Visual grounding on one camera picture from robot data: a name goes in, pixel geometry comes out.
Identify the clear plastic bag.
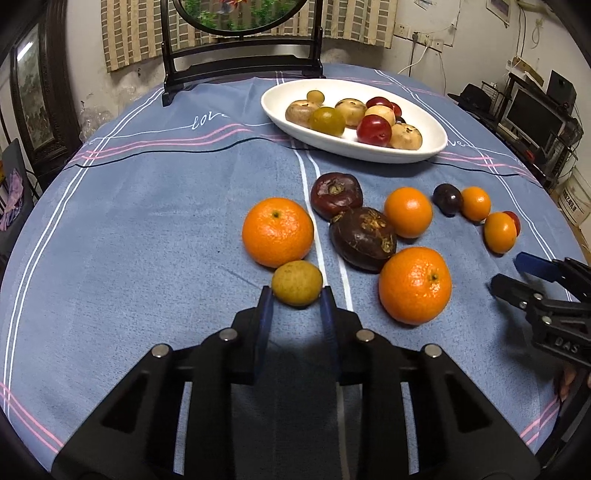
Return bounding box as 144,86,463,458
78,104,121,139

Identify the orange mandarin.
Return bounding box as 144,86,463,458
242,198,315,269
384,186,434,239
379,247,453,326

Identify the white bucket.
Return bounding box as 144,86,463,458
556,168,591,227

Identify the black equipment rack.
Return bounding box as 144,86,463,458
480,74,583,190

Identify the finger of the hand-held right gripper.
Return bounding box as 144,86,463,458
490,274,591,324
515,251,591,303

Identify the black speaker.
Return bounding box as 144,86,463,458
547,70,578,109

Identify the beige checked curtain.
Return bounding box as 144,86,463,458
100,0,398,73

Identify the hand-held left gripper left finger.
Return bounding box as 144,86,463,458
51,286,275,480

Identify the person's right hand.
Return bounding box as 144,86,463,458
554,362,591,400

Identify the white power cable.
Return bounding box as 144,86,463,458
397,44,428,77

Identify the dark purple mangosteen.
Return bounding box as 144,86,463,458
329,207,398,273
310,172,364,220

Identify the black computer monitor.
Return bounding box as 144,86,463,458
501,85,566,148

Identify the small orange kumquat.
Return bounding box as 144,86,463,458
483,212,518,254
460,186,492,222

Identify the purple cloth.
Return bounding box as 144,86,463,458
0,168,25,232

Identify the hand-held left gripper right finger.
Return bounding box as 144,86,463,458
320,286,541,480

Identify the black hat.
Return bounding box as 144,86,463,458
447,84,497,114

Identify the white oval plate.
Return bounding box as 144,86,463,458
261,78,448,164

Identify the white power strip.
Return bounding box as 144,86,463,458
412,31,444,51

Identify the tan brown longan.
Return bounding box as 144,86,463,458
285,100,322,127
389,123,423,151
334,98,368,128

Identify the blue striped tablecloth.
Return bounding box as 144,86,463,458
0,62,573,480

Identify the round goldfish screen black stand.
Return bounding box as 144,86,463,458
161,0,325,108

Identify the dark wooden framed painting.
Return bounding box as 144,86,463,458
9,21,84,185

